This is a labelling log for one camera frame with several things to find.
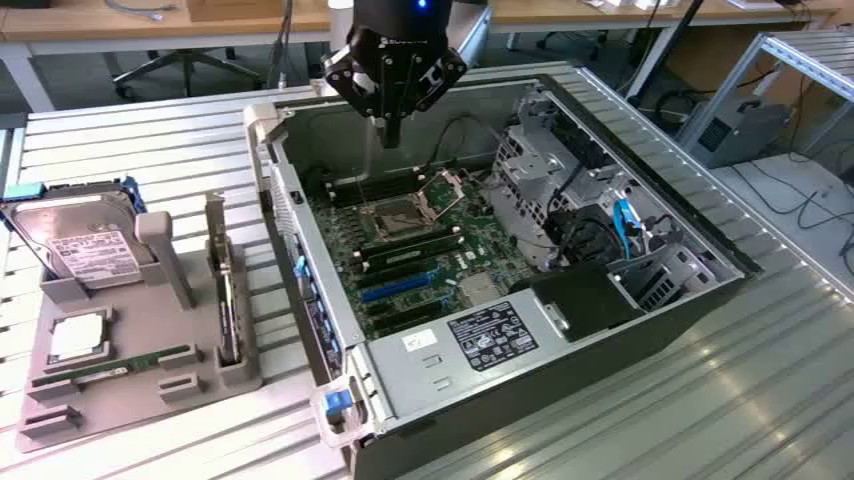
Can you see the open black PC case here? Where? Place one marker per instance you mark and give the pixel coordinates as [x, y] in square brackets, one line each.
[533, 425]

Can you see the silver hard disk drive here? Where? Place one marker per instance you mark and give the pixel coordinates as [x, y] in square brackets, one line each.
[80, 250]

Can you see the silver perforated drive cage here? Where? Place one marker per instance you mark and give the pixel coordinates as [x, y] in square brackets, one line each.
[529, 225]

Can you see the grey parts rack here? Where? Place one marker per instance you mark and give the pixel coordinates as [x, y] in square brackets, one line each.
[133, 350]

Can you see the white box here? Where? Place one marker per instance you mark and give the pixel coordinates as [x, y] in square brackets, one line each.
[640, 4]

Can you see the silver disk bay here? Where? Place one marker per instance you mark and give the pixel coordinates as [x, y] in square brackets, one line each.
[667, 280]

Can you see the blue disk carrier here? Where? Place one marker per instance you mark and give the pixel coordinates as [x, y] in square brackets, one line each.
[22, 192]

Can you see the green loose RAM stick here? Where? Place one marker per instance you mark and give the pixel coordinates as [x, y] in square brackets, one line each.
[146, 359]

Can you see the black expansion slot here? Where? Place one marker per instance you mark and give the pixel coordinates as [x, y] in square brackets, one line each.
[403, 310]
[408, 324]
[389, 278]

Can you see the black RAM slot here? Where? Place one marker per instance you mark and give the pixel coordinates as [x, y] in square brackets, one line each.
[380, 196]
[373, 184]

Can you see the black stand pole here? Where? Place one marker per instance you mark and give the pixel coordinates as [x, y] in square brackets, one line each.
[688, 12]

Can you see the black desk device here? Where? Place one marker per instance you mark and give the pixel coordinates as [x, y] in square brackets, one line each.
[22, 3]

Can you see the open metal socket cover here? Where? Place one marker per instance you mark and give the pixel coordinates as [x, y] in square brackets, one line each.
[445, 173]

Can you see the aluminium frame rack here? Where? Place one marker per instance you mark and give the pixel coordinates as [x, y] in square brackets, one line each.
[814, 55]

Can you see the black office chair base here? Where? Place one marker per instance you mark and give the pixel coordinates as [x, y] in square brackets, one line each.
[186, 62]
[580, 35]

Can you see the silver chipset heatsink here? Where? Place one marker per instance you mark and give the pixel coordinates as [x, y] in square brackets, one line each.
[480, 292]

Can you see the black plastic air shroud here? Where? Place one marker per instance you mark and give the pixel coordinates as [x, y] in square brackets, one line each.
[587, 300]

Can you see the green motherboard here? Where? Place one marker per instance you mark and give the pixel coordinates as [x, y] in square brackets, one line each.
[333, 225]

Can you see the black graphics card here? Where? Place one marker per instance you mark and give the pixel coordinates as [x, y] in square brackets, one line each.
[228, 320]

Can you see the long wooden desk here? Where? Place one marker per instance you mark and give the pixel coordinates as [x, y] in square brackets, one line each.
[733, 15]

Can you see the silver CPU chip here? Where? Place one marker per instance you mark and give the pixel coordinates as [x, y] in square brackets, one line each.
[76, 337]

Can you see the silver power supply unit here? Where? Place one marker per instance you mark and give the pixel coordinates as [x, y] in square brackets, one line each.
[427, 370]

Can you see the blue case latch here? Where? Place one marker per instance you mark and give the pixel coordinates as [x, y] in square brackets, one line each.
[336, 402]

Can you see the blue expansion slot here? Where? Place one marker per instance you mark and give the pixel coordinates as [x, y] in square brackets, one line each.
[393, 290]

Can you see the wooden desk white legs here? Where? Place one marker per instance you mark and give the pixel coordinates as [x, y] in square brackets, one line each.
[53, 25]

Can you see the grey floor appliance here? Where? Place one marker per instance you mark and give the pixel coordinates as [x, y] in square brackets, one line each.
[740, 130]

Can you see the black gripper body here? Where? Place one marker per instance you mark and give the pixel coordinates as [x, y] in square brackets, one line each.
[400, 30]

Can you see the thin socket locking lever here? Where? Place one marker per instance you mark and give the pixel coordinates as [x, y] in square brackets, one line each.
[363, 195]

